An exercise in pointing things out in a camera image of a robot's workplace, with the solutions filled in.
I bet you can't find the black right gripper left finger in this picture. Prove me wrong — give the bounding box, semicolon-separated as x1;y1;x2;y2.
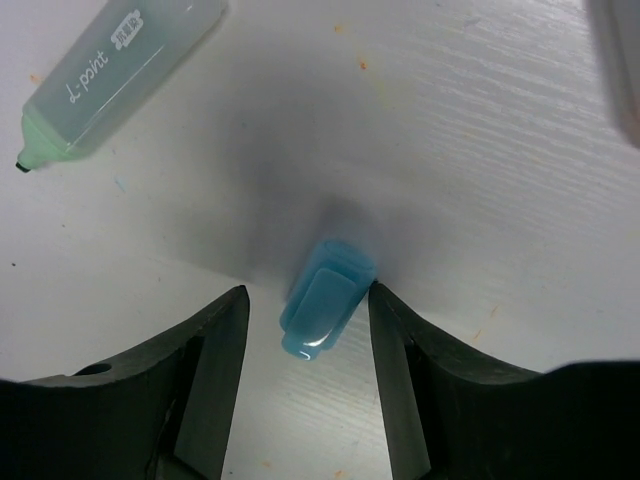
1;286;250;479

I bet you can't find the clear orange-tip marker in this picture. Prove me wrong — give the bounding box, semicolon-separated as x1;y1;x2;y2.
585;0;639;149

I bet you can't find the clear green highlighter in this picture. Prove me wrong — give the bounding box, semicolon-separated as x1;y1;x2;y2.
16;1;227;172

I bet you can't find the blue marker cap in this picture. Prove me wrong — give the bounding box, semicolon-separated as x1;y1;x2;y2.
280;239;377;361

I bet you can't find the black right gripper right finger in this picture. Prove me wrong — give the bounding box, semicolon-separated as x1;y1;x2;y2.
368;283;639;479

